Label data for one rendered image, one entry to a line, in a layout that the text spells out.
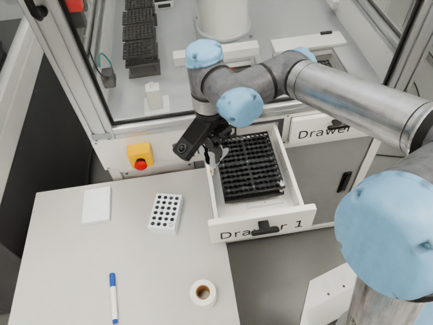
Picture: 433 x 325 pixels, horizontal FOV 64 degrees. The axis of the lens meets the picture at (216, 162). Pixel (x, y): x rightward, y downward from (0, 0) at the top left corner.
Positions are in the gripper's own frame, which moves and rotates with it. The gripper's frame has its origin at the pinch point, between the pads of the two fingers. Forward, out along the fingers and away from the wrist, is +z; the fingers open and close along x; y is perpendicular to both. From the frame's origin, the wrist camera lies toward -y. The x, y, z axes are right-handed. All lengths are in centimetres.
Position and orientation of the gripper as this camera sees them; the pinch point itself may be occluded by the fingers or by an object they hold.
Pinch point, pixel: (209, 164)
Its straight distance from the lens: 93.7
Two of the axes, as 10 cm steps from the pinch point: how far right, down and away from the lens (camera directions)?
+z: 0.6, 6.2, 7.8
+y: 7.1, -5.8, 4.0
